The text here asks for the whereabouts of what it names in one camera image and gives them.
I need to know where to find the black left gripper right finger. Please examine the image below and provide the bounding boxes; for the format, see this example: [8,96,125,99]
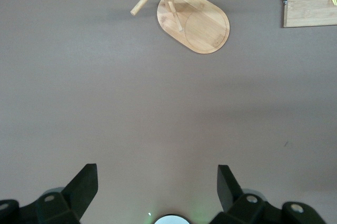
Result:
[216,164,327,224]

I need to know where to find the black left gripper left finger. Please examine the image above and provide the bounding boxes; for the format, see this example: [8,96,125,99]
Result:
[0,163,100,224]

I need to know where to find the wooden cup rack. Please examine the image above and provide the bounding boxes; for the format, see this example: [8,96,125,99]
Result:
[128,0,231,55]

